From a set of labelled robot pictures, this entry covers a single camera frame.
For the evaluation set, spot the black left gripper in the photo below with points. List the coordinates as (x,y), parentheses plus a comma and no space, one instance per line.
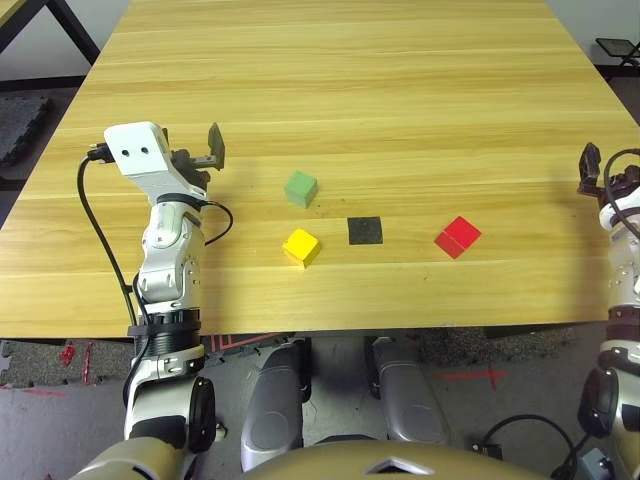
(192,170)

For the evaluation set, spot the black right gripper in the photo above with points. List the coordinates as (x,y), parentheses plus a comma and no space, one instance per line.
(622,182)

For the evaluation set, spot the green cube block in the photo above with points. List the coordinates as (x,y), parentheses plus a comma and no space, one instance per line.
(301,189)

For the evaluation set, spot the yellow cube block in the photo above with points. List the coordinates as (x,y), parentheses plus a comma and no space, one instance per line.
(301,246)

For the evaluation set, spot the red cube block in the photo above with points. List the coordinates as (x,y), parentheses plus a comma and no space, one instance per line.
(457,236)

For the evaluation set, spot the black tray on stand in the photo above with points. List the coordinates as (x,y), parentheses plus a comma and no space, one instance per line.
(617,48)

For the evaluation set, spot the black mat with red lines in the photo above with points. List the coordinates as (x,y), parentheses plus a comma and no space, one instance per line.
(235,341)

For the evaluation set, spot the black foam floor mat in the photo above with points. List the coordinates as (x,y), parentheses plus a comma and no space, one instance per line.
(20,125)

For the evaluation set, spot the grey speckled foam mat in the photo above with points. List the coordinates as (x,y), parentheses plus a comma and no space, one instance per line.
(500,345)
(30,362)

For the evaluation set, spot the red cross floor tape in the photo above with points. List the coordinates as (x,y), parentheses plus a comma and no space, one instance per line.
(492,375)

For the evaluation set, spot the grey robot left leg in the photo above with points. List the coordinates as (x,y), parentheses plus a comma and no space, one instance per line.
(272,400)

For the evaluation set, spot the grey robot leg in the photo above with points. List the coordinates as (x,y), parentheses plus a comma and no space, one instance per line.
(272,400)
(410,395)

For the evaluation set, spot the grey robot right leg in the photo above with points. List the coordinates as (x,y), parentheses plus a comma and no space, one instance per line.
(410,395)

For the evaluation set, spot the small grey box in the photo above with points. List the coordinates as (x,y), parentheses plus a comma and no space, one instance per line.
(597,465)

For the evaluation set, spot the small black floor box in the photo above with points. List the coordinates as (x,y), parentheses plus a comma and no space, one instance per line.
(486,450)

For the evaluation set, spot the tan robot torso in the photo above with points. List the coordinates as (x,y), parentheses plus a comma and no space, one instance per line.
(390,460)

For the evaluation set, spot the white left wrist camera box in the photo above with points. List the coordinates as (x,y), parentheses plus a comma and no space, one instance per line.
(140,150)

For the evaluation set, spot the black table frame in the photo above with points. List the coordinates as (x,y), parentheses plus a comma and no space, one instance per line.
(75,30)

